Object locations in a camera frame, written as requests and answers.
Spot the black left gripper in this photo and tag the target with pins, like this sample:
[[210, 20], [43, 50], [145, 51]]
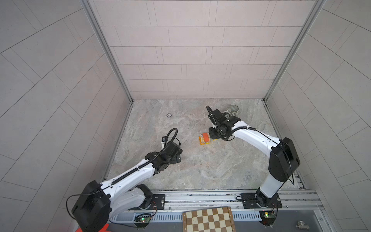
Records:
[[175, 160]]

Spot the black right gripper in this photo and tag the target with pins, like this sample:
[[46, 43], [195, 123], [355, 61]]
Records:
[[211, 135]]

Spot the red wooden block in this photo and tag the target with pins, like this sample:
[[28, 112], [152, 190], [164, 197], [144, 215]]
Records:
[[206, 137]]

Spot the orange supermarket wooden block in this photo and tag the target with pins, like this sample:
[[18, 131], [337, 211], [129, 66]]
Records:
[[201, 140]]

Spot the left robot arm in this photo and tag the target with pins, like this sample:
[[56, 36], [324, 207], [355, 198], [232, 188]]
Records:
[[99, 202]]

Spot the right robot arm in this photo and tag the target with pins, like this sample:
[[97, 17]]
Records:
[[282, 154]]

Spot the striped ceramic mug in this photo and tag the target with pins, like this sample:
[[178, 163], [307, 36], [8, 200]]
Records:
[[233, 110]]

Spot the left circuit board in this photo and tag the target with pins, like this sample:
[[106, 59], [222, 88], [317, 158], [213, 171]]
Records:
[[143, 218]]

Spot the circuit board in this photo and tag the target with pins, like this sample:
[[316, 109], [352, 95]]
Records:
[[267, 218], [143, 218]]

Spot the checkered chess board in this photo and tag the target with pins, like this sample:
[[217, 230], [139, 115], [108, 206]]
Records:
[[209, 220]]

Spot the red white object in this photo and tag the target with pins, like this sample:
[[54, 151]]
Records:
[[103, 229]]

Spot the right circuit board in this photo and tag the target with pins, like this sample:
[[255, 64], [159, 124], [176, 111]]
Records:
[[267, 218]]

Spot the metal clamp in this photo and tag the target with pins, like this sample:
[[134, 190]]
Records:
[[301, 225]]

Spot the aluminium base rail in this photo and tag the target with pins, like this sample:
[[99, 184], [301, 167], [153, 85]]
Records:
[[297, 204]]

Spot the aluminium corner post right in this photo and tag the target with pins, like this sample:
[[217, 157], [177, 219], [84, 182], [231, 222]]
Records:
[[313, 14]]

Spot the aluminium corner post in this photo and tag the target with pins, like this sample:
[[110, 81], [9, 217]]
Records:
[[102, 41], [313, 14]]

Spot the aluminium corner post left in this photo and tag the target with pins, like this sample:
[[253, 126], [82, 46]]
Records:
[[102, 41]]

